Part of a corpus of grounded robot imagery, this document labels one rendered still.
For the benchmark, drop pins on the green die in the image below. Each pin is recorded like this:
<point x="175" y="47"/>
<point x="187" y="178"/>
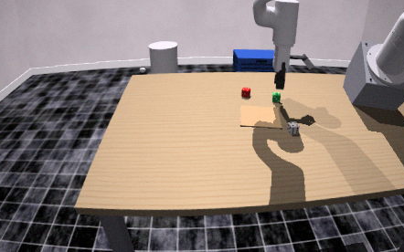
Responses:
<point x="276" y="97"/>

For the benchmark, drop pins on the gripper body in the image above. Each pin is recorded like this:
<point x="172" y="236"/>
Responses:
<point x="282" y="54"/>

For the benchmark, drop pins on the peach flat mat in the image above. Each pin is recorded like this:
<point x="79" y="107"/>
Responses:
<point x="261" y="117"/>

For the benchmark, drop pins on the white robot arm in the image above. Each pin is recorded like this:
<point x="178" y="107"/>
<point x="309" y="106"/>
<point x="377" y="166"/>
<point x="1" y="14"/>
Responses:
<point x="387" y="64"/>

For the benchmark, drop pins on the white die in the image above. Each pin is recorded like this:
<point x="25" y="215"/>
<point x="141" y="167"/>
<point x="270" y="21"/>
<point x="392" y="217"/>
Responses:
<point x="293" y="127"/>

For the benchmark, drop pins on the red die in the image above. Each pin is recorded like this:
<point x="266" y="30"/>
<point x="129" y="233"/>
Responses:
<point x="245" y="92"/>

